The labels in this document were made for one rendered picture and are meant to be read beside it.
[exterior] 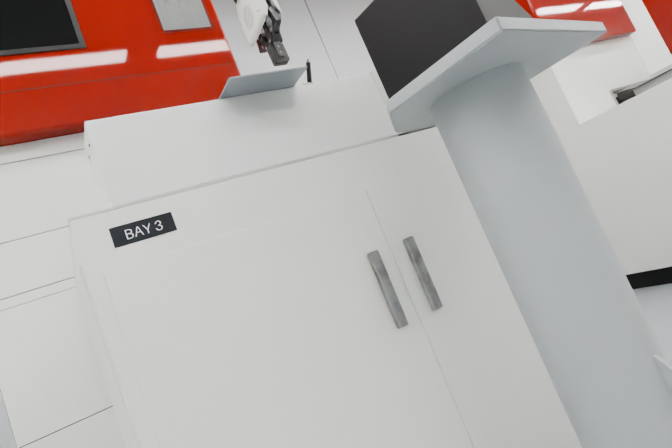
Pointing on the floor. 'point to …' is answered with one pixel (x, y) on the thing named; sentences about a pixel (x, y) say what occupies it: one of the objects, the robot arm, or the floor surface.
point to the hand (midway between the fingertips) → (278, 54)
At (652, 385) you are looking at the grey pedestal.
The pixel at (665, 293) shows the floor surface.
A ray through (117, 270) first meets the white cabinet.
